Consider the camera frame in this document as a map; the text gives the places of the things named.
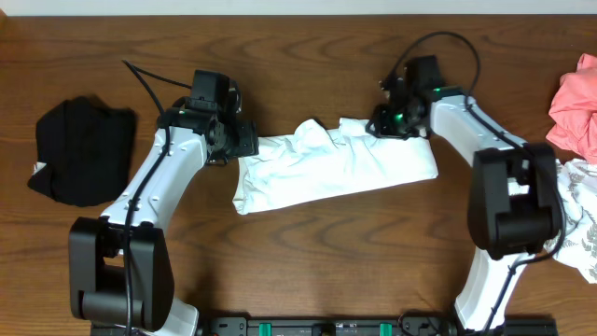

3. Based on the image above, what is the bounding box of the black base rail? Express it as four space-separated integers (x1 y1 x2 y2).
90 310 559 336

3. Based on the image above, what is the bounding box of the pink garment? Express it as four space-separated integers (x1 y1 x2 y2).
546 53 596 165

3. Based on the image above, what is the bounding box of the white fern-print garment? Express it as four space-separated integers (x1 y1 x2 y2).
554 159 597 285

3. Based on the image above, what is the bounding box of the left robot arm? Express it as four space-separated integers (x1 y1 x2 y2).
68 70 258 335

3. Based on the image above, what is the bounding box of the folded black garment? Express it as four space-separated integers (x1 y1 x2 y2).
27 96 137 207

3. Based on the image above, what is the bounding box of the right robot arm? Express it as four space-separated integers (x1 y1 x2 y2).
366 56 565 335

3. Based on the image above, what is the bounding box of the white printed t-shirt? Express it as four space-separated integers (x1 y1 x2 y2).
232 118 438 215

